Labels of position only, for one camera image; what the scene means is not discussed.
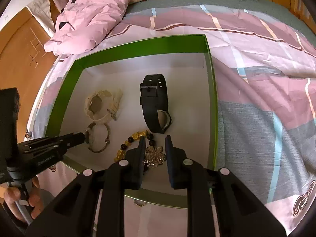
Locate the silver bangle bracelet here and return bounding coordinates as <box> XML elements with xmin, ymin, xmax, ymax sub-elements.
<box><xmin>84</xmin><ymin>121</ymin><xmax>112</xmax><ymax>154</ymax></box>

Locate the black and gold bead bracelet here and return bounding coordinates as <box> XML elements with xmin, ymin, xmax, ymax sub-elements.
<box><xmin>113</xmin><ymin>130</ymin><xmax>158</xmax><ymax>163</ymax></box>

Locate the cream white wrist watch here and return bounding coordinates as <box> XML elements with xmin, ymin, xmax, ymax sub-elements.
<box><xmin>84</xmin><ymin>89</ymin><xmax>123</xmax><ymax>124</ymax></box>

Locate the gold flower brooch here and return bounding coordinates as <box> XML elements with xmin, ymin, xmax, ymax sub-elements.
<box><xmin>144</xmin><ymin>146</ymin><xmax>166</xmax><ymax>168</ymax></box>

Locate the black wrist watch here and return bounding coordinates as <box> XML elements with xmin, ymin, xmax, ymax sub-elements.
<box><xmin>140</xmin><ymin>74</ymin><xmax>172</xmax><ymax>134</ymax></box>

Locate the person's left hand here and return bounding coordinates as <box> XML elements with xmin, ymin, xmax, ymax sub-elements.
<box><xmin>4</xmin><ymin>177</ymin><xmax>44</xmax><ymax>223</ymax></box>

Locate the green cardboard box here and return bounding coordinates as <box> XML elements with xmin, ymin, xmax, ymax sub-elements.
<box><xmin>44</xmin><ymin>34</ymin><xmax>220</xmax><ymax>210</ymax></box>

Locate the pink pillow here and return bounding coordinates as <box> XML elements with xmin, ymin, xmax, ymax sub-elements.
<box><xmin>44</xmin><ymin>0</ymin><xmax>130</xmax><ymax>56</ymax></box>

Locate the patchwork bed sheet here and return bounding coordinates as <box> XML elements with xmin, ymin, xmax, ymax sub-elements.
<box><xmin>27</xmin><ymin>0</ymin><xmax>316</xmax><ymax>237</ymax></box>

